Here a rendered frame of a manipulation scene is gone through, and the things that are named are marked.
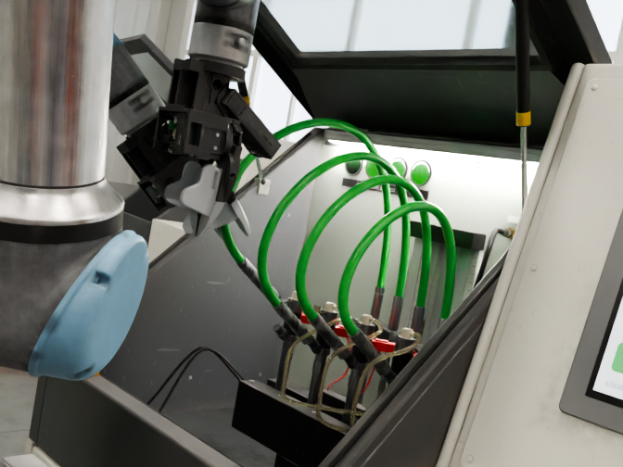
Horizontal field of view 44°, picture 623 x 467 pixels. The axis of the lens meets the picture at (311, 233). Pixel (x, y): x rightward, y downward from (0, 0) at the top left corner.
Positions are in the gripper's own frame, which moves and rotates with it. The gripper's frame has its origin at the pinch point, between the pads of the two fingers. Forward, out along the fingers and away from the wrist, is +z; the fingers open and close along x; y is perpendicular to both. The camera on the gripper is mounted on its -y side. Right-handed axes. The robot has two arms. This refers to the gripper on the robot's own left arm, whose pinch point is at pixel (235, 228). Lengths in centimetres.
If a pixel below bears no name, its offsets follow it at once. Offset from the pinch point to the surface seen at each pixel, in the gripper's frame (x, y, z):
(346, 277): 21.9, 1.3, 9.3
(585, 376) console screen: 43, -6, 31
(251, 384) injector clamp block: -11.2, 8.9, 24.3
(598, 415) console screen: 45, -3, 33
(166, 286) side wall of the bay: -35.9, 2.8, 8.0
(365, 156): 7.5, -21.7, 2.8
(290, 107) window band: -486, -333, 56
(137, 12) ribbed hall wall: -669, -354, -101
